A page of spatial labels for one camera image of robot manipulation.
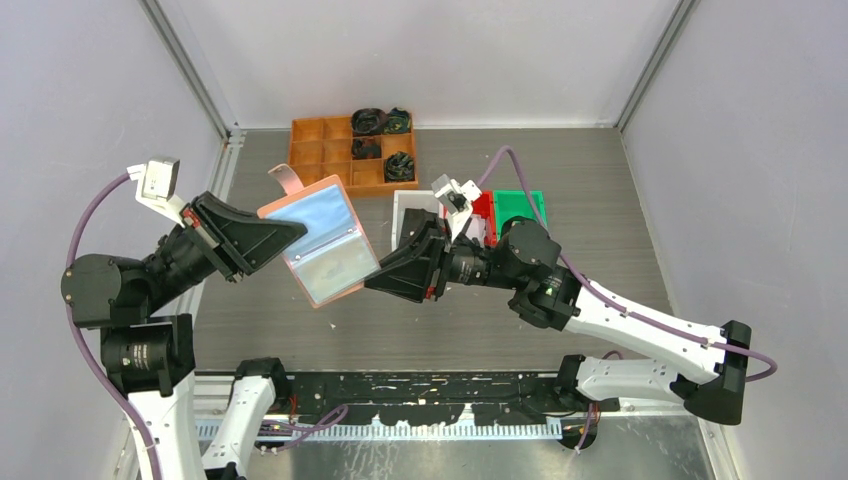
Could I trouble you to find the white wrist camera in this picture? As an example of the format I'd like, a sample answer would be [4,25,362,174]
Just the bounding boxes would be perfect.
[127,156,185,225]
[431,174,482,241]

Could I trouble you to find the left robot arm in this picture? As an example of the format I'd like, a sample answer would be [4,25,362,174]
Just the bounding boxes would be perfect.
[61,193,307,479]

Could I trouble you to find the black rolled belt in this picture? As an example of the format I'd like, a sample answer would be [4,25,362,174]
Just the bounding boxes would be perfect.
[350,108,388,137]
[351,137,382,160]
[383,107,412,135]
[383,151,416,183]

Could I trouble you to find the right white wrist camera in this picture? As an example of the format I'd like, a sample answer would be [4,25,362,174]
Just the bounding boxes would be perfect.
[431,174,482,241]

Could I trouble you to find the black rolled belt top right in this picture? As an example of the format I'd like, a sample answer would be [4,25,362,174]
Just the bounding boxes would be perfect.
[383,107,412,135]

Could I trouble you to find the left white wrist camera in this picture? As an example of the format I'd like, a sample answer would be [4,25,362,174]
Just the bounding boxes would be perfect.
[127,156,185,225]

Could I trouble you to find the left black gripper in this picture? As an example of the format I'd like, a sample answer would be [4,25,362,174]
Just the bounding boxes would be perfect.
[144,185,306,309]

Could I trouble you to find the red bin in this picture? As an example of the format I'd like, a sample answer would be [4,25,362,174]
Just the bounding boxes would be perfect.
[465,191,497,247]

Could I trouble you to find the green bin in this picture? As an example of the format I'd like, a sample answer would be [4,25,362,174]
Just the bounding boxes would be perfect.
[492,190,548,234]

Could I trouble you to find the black rolled belt middle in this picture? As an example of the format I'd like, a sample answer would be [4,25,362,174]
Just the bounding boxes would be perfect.
[351,137,382,160]

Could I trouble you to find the black rolled belt lower right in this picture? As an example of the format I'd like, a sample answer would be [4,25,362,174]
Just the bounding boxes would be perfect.
[383,151,416,183]

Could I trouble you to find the white bin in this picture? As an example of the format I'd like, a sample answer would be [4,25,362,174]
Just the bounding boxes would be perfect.
[391,190,443,250]

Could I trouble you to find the black rolled belt top left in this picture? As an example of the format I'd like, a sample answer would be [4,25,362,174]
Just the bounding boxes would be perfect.
[350,108,388,137]

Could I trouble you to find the tan leather card holder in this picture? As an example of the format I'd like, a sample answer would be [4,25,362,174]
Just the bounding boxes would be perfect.
[257,164,380,308]

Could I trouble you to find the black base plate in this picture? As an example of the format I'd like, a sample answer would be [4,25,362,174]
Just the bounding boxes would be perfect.
[269,371,589,427]

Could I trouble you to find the orange compartment tray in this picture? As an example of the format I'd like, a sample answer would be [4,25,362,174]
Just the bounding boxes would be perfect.
[287,115,420,197]

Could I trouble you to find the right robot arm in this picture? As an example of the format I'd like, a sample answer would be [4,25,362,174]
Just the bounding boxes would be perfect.
[365,209,751,426]

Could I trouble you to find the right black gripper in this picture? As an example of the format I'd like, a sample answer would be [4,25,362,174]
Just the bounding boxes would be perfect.
[364,213,523,303]

